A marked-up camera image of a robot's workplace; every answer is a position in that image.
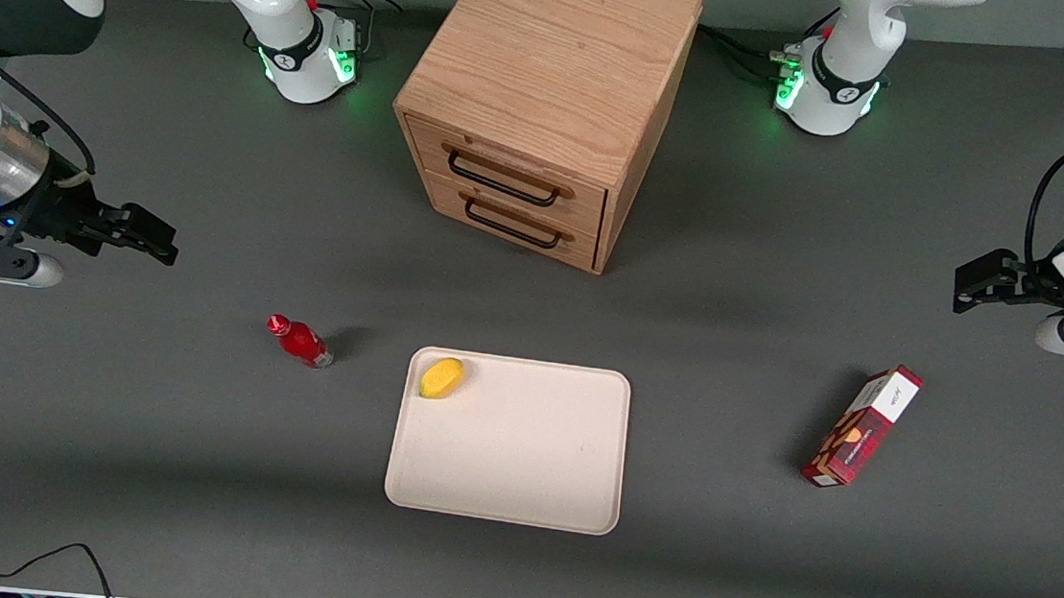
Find thin black table-edge cable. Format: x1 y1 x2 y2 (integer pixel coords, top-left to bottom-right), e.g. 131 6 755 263
0 536 122 598

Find red cookie box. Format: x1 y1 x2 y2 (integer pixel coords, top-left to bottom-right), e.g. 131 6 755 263
799 356 927 496

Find short black drawer handle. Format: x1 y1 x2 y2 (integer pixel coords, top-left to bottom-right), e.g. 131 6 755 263
461 194 567 251

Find long black drawer handle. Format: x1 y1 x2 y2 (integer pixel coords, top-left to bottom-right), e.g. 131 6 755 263
443 146 566 210

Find yellow lemon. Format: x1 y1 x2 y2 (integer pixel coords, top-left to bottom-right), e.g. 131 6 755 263
417 355 468 403

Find beige plastic tray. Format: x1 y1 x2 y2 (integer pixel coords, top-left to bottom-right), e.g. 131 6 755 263
381 343 635 538

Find red coke bottle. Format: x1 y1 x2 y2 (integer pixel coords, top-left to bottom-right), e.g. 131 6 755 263
262 313 338 371

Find wooden drawer cabinet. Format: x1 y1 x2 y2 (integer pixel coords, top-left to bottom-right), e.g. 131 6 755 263
380 0 704 283

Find black left arm base cables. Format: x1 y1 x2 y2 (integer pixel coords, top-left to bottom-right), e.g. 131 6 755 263
694 0 839 87

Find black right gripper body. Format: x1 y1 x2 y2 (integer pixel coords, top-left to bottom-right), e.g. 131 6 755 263
12 169 126 260

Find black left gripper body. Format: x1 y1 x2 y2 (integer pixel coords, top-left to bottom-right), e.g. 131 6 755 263
1006 258 1064 311

